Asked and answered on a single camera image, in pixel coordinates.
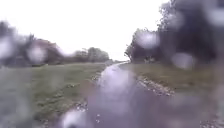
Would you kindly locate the wet grey asphalt path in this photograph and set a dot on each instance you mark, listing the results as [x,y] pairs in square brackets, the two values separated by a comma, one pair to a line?
[115,86]

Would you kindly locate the grass field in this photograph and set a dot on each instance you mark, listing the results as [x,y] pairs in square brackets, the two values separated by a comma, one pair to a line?
[56,83]

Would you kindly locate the grass verge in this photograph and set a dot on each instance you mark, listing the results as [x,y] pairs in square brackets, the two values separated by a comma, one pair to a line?
[173,75]

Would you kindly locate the row of dark trees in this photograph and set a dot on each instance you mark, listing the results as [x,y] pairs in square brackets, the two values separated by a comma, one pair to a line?
[186,36]

